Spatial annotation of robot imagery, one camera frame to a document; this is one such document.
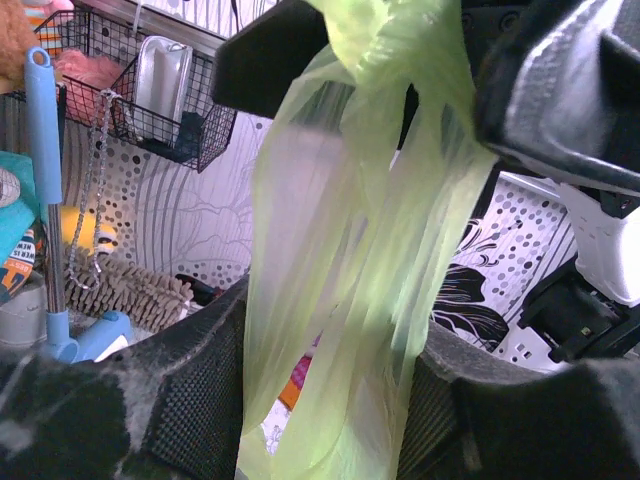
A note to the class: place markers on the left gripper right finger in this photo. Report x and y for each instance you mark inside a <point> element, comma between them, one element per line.
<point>474,416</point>

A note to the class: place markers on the pink plush toy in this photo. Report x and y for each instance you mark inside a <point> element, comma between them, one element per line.
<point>84,74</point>

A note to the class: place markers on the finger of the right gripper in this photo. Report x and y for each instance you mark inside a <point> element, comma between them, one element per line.
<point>286,46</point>
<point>560,93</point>

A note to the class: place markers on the white sneaker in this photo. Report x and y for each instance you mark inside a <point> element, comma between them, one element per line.
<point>23,317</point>

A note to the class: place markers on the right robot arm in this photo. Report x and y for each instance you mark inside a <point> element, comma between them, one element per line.
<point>589,306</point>

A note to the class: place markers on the brown bear plush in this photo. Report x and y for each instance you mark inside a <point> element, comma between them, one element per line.
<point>16,37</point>

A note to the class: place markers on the teal folded cloth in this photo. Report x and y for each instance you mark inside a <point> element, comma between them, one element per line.
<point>18,217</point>

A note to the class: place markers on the green trash bag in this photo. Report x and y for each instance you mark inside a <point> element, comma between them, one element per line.
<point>356,215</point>

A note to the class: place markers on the black wire basket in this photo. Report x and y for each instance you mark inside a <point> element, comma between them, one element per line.
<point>195,137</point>

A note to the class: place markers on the grey chenille mop head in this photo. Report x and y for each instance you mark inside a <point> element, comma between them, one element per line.
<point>152,301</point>

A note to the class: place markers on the purple orange sock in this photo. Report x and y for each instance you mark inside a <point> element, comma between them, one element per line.
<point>291,392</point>

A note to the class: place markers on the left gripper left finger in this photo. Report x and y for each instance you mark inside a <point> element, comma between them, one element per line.
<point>167,407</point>

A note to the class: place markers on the yellow duck plush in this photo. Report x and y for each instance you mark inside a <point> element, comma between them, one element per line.
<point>107,237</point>

